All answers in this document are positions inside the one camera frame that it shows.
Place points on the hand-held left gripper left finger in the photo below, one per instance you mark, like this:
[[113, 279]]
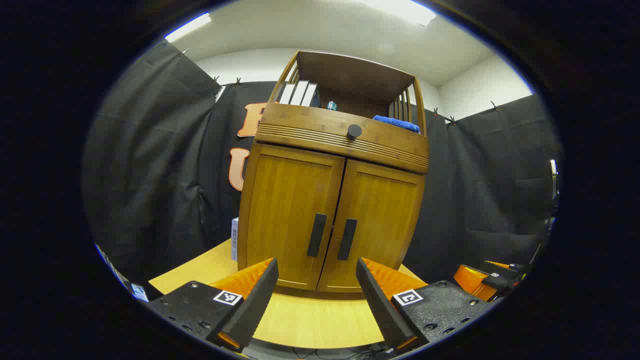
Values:
[[252, 305]]

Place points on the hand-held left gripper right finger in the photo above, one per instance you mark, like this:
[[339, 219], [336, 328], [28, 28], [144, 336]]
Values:
[[382, 305]]

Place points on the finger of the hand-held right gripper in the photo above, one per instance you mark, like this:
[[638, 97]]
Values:
[[472, 281], [517, 267]]

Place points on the wooden shoe cabinet door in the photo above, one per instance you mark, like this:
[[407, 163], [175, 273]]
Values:
[[285, 210], [385, 220]]

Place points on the wooden double-door shoe cabinet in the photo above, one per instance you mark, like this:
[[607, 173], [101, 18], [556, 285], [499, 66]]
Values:
[[350, 75]]

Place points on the wooden cabinet drawer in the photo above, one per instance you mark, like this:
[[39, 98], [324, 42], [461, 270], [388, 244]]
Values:
[[310, 127]]

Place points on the white printed box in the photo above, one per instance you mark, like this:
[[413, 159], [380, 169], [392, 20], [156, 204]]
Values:
[[234, 240]]

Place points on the small blue white card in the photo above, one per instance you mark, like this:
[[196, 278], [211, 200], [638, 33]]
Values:
[[140, 292]]

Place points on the black backdrop cloth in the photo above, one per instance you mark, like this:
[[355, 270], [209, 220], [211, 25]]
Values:
[[150, 175]]

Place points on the blue folded towel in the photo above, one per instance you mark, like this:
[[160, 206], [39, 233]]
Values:
[[396, 123]]

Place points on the round black drawer knob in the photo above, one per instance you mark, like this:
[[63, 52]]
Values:
[[354, 131]]

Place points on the white book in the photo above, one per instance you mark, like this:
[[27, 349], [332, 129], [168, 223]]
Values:
[[286, 94], [310, 95], [299, 93]]

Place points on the wide ceiling light panel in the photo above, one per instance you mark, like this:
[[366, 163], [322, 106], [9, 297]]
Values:
[[400, 9]]

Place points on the long ceiling light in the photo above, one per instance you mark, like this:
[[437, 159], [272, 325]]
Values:
[[188, 27]]

